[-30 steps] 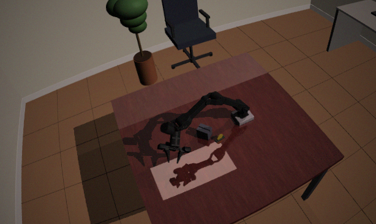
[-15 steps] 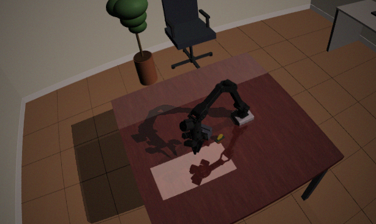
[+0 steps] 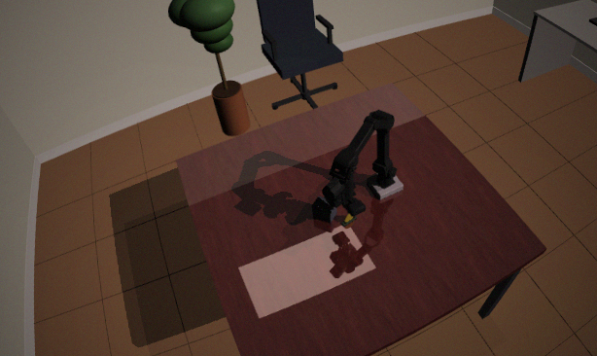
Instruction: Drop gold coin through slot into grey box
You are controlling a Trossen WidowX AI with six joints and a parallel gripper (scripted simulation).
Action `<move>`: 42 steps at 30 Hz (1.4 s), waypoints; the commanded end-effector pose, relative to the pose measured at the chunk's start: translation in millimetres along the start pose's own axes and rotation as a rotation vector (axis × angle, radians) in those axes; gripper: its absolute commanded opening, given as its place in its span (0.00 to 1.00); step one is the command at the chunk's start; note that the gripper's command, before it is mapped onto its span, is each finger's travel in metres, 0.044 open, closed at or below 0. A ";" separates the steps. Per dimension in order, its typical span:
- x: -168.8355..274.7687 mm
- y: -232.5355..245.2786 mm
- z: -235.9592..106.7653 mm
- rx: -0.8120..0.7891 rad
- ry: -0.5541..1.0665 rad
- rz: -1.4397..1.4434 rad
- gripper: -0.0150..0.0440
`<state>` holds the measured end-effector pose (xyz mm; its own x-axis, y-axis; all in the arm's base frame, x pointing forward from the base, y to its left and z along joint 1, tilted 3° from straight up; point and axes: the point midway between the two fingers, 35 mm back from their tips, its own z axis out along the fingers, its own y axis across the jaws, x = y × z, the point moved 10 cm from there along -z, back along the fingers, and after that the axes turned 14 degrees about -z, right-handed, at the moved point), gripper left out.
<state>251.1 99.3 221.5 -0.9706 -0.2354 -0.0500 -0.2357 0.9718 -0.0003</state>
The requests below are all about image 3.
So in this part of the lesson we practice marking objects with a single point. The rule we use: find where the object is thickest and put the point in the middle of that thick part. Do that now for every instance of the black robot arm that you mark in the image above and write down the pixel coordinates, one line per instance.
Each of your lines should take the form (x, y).
(347, 158)

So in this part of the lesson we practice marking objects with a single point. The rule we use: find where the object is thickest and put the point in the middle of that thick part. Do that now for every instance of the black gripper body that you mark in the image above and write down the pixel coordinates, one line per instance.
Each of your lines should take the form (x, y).
(354, 206)

